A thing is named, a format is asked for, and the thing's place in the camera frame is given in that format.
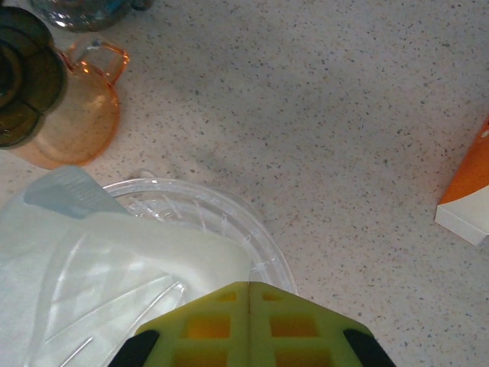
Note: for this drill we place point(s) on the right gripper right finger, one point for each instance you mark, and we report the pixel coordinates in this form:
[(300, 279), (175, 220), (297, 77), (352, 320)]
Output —
[(290, 332)]

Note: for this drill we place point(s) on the orange transparent coffee dripper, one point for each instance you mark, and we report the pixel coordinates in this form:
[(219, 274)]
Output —
[(84, 126)]

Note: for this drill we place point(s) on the clear plastic coffee dripper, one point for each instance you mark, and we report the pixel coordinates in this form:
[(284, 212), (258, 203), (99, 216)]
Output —
[(263, 248)]

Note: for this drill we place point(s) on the white paper coffee filter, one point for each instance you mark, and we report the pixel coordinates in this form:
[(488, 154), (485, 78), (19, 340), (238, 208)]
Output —
[(114, 260)]

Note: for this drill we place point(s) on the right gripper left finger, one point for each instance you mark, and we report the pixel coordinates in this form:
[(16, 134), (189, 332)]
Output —
[(214, 332)]

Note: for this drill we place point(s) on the orange white filter box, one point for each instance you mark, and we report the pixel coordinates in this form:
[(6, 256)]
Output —
[(468, 191)]

